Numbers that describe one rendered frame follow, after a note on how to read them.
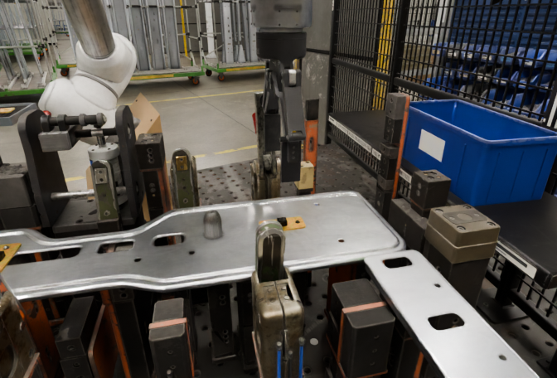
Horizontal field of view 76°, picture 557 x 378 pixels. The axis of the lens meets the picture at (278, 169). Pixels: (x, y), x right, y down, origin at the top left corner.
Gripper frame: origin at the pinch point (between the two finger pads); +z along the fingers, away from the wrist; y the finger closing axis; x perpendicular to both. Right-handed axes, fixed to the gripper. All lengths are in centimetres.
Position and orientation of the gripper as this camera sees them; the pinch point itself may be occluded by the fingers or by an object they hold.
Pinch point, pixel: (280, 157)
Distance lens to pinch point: 60.3
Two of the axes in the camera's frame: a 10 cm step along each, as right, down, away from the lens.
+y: 2.2, 3.9, -8.9
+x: 9.8, -0.8, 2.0
